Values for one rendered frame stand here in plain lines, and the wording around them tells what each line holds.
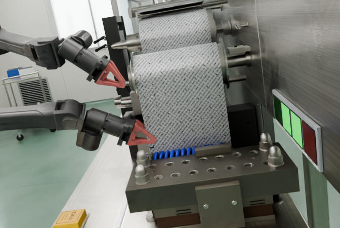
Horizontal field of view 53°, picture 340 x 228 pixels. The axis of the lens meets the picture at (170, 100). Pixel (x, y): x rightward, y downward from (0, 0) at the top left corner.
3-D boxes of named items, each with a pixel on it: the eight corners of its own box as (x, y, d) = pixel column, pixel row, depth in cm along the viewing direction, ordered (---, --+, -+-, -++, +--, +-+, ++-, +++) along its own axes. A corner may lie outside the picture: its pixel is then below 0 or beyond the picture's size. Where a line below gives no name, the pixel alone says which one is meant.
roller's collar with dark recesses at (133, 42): (130, 51, 126) (127, 34, 124) (146, 49, 125) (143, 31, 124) (128, 53, 119) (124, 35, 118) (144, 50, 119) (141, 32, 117)
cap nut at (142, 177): (136, 179, 84) (133, 162, 83) (151, 177, 84) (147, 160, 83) (134, 186, 81) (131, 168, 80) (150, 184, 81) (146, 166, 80)
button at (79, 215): (63, 218, 97) (61, 211, 97) (87, 215, 97) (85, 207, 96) (54, 233, 91) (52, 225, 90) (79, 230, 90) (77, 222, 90)
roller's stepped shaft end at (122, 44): (113, 50, 124) (111, 41, 123) (129, 47, 124) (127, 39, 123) (111, 51, 121) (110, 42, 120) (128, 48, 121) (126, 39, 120)
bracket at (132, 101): (138, 179, 114) (120, 91, 107) (157, 176, 113) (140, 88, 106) (136, 186, 109) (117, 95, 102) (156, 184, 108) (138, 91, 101)
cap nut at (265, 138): (257, 146, 91) (256, 130, 90) (271, 144, 91) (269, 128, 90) (260, 151, 88) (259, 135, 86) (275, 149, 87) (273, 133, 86)
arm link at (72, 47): (51, 55, 94) (59, 39, 91) (62, 46, 99) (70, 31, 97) (74, 69, 95) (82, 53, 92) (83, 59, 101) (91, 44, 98)
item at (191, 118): (151, 158, 99) (139, 97, 95) (231, 146, 97) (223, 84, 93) (151, 158, 99) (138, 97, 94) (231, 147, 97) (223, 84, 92)
